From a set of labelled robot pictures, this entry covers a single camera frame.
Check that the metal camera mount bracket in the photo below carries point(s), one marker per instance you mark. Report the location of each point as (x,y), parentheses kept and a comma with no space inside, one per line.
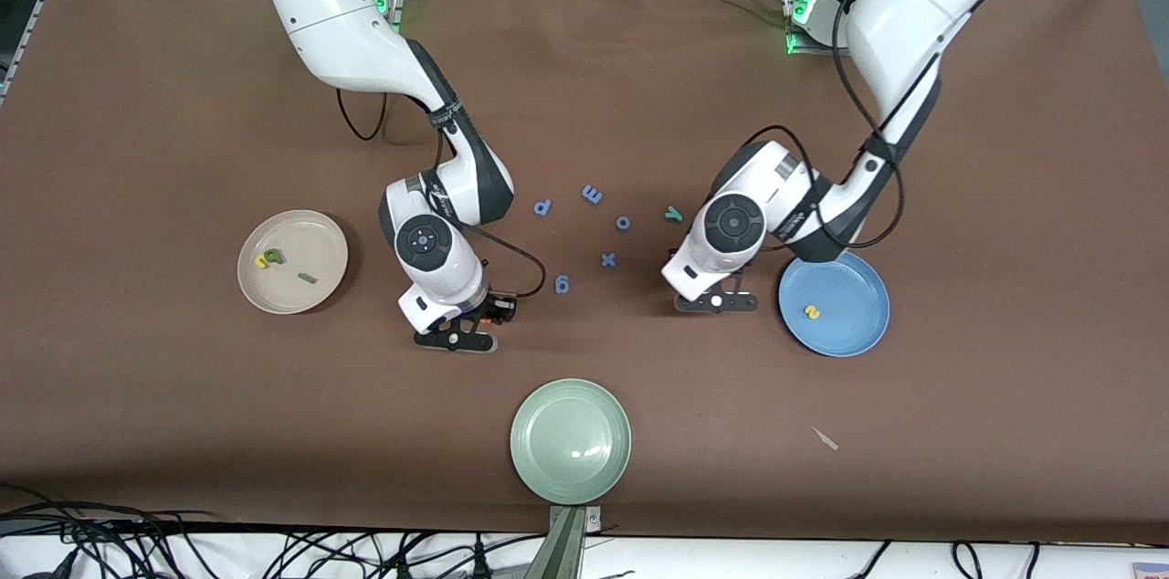
(566,552)

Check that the teal foam letter y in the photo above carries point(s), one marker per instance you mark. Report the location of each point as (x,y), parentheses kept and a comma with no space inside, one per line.
(674,213)

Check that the small white tape scrap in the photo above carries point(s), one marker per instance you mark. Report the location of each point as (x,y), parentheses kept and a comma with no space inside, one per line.
(826,439)

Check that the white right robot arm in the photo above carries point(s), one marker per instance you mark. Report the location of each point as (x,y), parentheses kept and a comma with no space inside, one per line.
(338,22)

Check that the blue foam letter g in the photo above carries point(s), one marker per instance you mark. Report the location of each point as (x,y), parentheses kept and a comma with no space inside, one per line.
(566,286)

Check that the green foam letter b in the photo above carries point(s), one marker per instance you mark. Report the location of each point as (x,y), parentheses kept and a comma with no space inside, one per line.
(275,256)

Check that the beige brown plate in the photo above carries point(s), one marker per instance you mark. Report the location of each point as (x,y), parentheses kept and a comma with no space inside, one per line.
(301,236)

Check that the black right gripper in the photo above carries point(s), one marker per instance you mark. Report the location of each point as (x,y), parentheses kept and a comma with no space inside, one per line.
(494,308)

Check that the aluminium table frame rail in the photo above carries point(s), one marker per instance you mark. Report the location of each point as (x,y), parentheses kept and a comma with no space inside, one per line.
(41,8)

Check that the blue plate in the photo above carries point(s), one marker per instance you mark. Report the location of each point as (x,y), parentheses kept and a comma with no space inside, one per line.
(849,323)

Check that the blue foam letter p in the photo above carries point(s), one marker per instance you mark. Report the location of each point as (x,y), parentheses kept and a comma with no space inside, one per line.
(538,208)

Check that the brown table cover sheet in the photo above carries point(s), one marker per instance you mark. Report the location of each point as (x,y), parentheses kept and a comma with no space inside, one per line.
(584,86)

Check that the pale green plate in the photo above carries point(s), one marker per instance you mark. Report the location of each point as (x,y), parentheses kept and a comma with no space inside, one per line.
(571,442)

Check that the blue foam letter m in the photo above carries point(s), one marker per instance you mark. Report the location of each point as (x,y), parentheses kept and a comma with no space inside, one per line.
(592,194)

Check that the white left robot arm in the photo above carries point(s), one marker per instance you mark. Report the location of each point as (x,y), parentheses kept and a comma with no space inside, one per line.
(913,4)

